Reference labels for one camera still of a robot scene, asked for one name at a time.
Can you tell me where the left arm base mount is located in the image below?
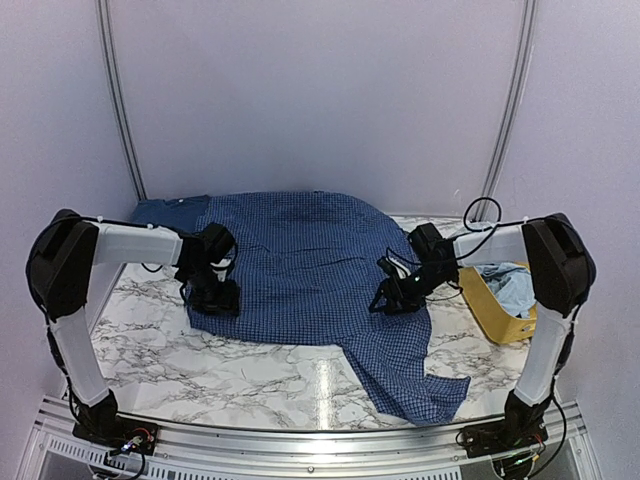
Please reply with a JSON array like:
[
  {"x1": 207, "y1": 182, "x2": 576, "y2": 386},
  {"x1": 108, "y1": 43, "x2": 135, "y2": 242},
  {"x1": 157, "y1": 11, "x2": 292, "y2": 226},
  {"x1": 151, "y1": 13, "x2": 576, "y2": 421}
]
[{"x1": 72, "y1": 418, "x2": 159, "y2": 456}]

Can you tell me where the left aluminium wall post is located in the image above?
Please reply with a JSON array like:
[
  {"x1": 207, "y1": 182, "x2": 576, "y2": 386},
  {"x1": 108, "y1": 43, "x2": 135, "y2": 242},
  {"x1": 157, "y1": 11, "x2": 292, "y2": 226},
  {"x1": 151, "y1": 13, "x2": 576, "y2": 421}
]
[{"x1": 95, "y1": 0, "x2": 148, "y2": 201}]

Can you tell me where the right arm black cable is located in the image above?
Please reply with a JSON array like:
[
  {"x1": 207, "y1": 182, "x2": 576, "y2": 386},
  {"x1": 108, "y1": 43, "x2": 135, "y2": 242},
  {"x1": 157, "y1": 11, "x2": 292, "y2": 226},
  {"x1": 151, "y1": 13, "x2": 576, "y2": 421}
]
[{"x1": 432, "y1": 196, "x2": 504, "y2": 301}]

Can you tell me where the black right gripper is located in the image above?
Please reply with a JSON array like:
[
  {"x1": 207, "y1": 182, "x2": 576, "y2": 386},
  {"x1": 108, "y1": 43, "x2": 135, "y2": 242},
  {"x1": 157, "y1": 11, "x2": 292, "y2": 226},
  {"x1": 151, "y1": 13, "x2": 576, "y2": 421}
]
[{"x1": 369, "y1": 264, "x2": 455, "y2": 317}]

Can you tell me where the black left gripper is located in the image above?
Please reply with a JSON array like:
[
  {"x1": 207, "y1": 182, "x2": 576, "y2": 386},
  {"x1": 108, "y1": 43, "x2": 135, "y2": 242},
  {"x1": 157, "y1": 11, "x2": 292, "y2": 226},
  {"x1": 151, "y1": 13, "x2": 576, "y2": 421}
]
[{"x1": 180, "y1": 263, "x2": 240, "y2": 316}]

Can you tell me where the light blue crumpled garment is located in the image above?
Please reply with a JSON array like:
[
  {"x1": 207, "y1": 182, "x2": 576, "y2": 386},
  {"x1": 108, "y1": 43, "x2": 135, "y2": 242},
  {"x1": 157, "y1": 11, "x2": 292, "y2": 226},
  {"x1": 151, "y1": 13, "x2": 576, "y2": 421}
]
[{"x1": 447, "y1": 224, "x2": 540, "y2": 320}]

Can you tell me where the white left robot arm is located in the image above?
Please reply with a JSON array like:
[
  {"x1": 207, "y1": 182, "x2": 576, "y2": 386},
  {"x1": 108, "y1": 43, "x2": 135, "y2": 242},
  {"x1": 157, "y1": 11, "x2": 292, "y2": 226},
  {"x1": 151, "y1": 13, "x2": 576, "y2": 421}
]
[{"x1": 25, "y1": 209, "x2": 240, "y2": 445}]

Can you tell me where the yellow plastic laundry basket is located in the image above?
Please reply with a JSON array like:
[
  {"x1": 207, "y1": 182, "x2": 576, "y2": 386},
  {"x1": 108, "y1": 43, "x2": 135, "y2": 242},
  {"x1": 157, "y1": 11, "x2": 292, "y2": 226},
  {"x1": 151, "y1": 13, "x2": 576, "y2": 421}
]
[{"x1": 459, "y1": 267, "x2": 537, "y2": 345}]

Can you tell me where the blue plaid button shirt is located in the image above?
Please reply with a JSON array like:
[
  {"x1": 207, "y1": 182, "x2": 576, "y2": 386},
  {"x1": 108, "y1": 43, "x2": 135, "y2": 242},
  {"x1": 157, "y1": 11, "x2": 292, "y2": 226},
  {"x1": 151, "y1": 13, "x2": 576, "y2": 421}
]
[{"x1": 185, "y1": 189, "x2": 472, "y2": 427}]

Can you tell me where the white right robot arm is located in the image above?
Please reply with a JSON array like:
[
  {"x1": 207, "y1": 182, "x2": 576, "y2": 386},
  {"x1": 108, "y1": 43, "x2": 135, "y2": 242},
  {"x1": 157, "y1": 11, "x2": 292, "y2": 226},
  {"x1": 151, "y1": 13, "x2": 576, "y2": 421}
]
[{"x1": 369, "y1": 213, "x2": 596, "y2": 448}]

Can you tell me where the folded dark blue t-shirt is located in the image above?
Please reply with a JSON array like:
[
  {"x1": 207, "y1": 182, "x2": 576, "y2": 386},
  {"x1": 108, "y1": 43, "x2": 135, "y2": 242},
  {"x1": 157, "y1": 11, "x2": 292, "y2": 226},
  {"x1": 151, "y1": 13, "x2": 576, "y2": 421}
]
[{"x1": 129, "y1": 195, "x2": 210, "y2": 232}]

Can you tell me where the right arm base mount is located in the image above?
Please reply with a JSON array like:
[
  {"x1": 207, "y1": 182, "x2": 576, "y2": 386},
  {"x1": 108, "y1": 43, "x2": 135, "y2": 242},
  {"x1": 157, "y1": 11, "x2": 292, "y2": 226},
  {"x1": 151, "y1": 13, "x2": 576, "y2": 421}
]
[{"x1": 456, "y1": 421, "x2": 548, "y2": 458}]

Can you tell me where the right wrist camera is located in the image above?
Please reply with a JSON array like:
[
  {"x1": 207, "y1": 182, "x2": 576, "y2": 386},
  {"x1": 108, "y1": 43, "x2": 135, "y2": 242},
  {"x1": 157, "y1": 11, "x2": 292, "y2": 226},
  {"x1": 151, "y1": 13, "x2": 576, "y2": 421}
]
[{"x1": 377, "y1": 257, "x2": 412, "y2": 280}]

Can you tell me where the aluminium front rail frame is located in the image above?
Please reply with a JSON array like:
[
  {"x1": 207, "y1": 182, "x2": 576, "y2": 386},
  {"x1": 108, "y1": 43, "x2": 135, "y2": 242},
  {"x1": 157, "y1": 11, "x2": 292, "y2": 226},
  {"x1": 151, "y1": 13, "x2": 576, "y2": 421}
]
[{"x1": 16, "y1": 397, "x2": 603, "y2": 479}]

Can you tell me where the aluminium wall post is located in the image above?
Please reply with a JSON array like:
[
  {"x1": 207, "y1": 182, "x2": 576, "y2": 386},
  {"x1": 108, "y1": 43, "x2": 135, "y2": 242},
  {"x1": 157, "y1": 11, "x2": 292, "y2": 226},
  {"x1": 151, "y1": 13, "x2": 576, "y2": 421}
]
[
  {"x1": 95, "y1": 0, "x2": 148, "y2": 201},
  {"x1": 482, "y1": 0, "x2": 539, "y2": 197}
]

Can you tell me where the right aluminium wall post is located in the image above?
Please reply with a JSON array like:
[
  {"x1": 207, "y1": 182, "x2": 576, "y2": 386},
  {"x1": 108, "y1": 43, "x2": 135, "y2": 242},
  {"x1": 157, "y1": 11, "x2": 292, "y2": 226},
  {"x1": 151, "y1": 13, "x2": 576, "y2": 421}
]
[{"x1": 482, "y1": 0, "x2": 539, "y2": 197}]

